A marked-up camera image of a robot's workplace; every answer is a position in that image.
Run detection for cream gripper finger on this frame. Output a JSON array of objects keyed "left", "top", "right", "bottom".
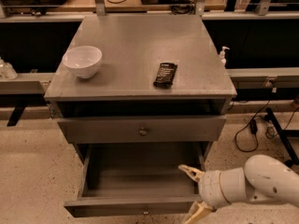
[
  {"left": 183, "top": 201, "right": 214, "bottom": 224},
  {"left": 178, "top": 164, "right": 204, "bottom": 182}
]

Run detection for grey top drawer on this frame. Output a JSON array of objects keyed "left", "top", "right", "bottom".
[{"left": 58, "top": 115, "right": 226, "bottom": 144}]

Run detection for black wheeled stand leg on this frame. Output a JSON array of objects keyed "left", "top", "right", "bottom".
[{"left": 265, "top": 107, "right": 299, "bottom": 167}]

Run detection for white ceramic bowl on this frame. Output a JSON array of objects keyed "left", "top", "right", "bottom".
[{"left": 62, "top": 46, "right": 103, "bottom": 78}]

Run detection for black snack packet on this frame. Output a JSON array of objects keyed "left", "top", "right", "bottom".
[{"left": 153, "top": 63, "right": 178, "bottom": 89}]

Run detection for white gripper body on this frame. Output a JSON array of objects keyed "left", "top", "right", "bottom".
[{"left": 198, "top": 168, "right": 247, "bottom": 208}]

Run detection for grey drawer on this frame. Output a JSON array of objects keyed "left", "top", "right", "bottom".
[
  {"left": 64, "top": 142, "right": 204, "bottom": 217},
  {"left": 58, "top": 115, "right": 226, "bottom": 144}
]

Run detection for coiled black cables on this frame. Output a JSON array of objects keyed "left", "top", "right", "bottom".
[{"left": 169, "top": 0, "right": 197, "bottom": 16}]

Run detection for white pump dispenser bottle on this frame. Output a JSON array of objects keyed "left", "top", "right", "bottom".
[{"left": 219, "top": 46, "right": 230, "bottom": 66}]

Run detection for black floor cable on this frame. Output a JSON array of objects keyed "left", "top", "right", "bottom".
[{"left": 234, "top": 77, "right": 299, "bottom": 153}]

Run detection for grey wooden drawer cabinet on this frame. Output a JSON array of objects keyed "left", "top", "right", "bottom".
[{"left": 43, "top": 13, "right": 237, "bottom": 166}]

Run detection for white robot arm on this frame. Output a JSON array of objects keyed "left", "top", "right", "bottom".
[{"left": 178, "top": 155, "right": 299, "bottom": 224}]

